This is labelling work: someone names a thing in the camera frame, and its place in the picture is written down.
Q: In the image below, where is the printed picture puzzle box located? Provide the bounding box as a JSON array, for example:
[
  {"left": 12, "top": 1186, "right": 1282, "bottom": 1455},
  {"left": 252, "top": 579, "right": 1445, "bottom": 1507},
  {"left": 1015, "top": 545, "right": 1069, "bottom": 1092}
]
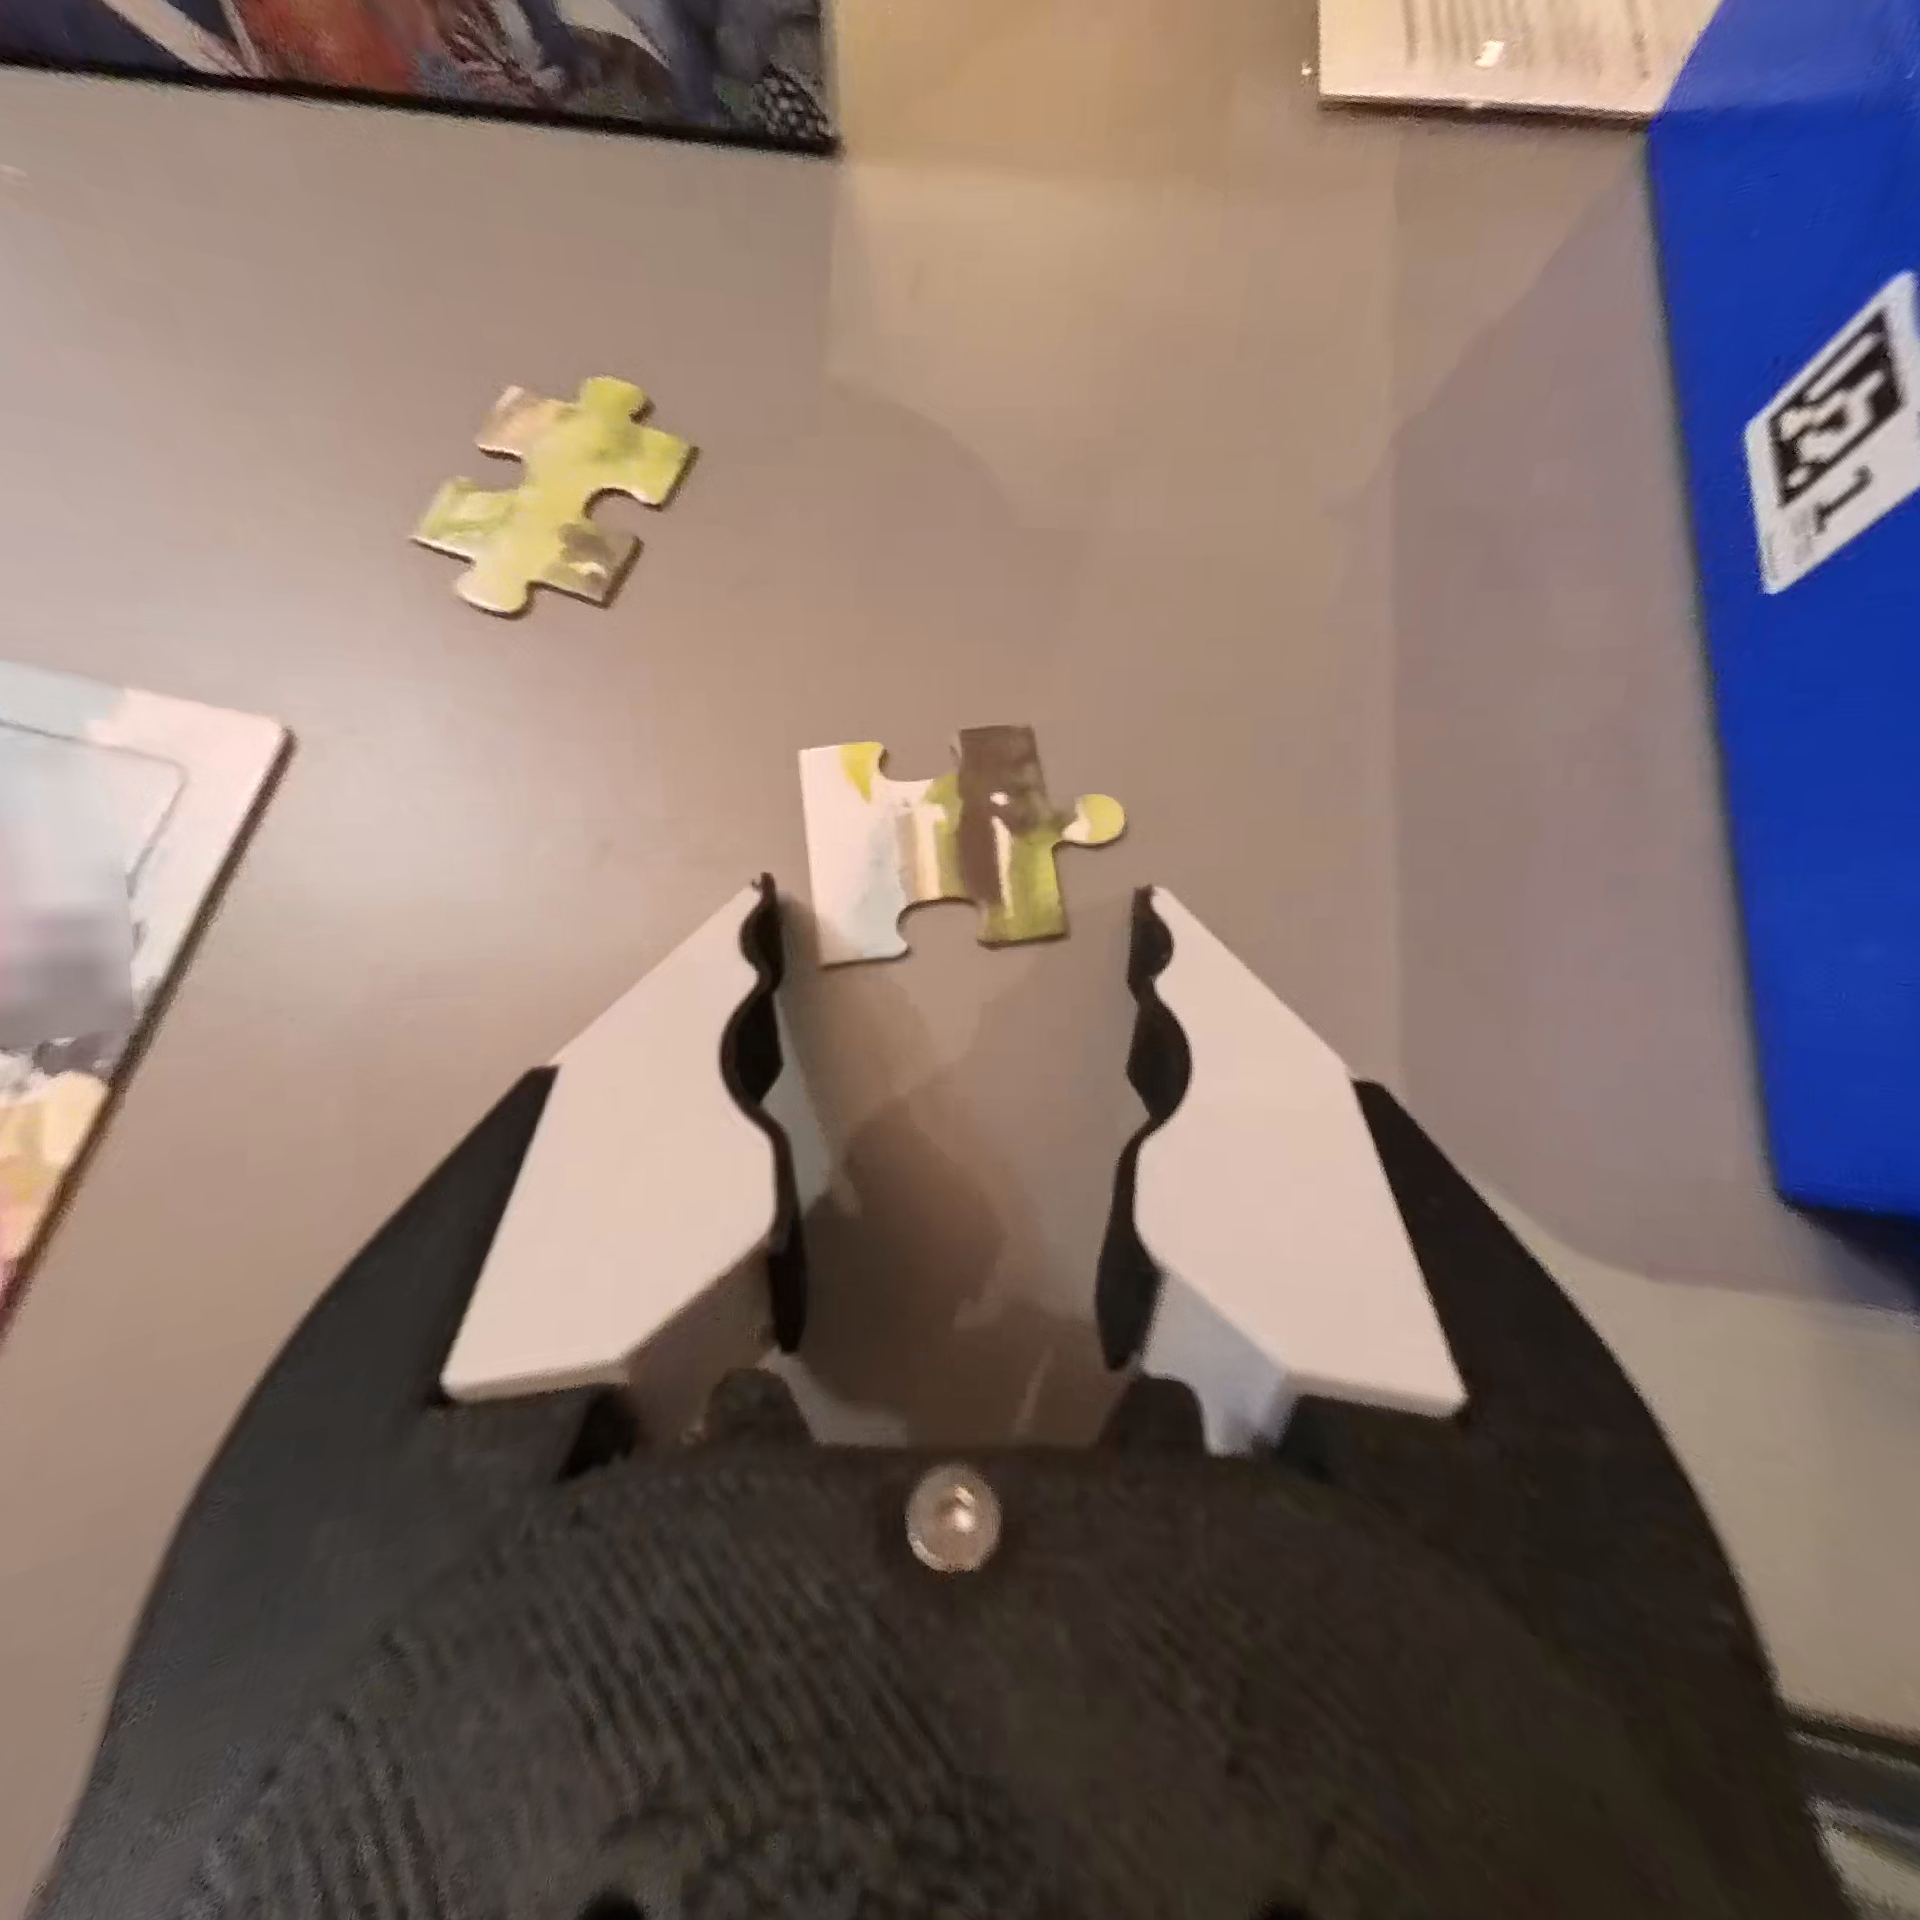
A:
[{"left": 0, "top": 0, "right": 839, "bottom": 152}]

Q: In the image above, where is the white paper sheet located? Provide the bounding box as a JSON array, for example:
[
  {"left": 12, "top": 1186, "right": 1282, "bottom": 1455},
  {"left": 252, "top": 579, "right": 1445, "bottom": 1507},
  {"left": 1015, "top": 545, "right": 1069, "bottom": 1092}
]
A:
[{"left": 1315, "top": 0, "right": 1728, "bottom": 121}]

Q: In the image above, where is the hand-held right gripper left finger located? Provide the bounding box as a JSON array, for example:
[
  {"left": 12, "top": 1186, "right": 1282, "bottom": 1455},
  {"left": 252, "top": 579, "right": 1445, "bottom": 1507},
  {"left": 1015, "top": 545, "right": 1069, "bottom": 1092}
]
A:
[{"left": 438, "top": 875, "right": 839, "bottom": 1405}]

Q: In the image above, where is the white and green puzzle piece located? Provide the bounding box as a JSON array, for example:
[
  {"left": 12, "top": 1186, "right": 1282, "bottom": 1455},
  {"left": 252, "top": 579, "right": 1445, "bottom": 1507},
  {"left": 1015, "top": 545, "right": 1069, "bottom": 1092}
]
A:
[{"left": 798, "top": 725, "right": 1127, "bottom": 966}]

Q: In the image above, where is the yellow-green puzzle piece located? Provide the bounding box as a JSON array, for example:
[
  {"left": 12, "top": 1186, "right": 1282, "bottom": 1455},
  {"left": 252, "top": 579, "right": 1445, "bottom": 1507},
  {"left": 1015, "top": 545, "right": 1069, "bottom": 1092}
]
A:
[{"left": 407, "top": 375, "right": 702, "bottom": 620}]

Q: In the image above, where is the blue plastic bin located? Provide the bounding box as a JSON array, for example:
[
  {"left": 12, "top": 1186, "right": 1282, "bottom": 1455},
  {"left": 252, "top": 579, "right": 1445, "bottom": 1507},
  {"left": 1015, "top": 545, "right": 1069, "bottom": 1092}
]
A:
[{"left": 1646, "top": 0, "right": 1920, "bottom": 1220}]

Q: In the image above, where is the dinosaur jigsaw puzzle board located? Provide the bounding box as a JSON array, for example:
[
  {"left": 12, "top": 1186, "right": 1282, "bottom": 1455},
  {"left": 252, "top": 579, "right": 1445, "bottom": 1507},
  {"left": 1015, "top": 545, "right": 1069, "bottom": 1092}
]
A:
[{"left": 0, "top": 660, "right": 292, "bottom": 1338}]

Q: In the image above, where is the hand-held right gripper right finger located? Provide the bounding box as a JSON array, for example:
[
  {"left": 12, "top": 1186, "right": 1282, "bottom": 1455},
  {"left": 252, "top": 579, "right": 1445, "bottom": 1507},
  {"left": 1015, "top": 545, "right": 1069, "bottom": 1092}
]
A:
[{"left": 1091, "top": 882, "right": 1471, "bottom": 1459}]

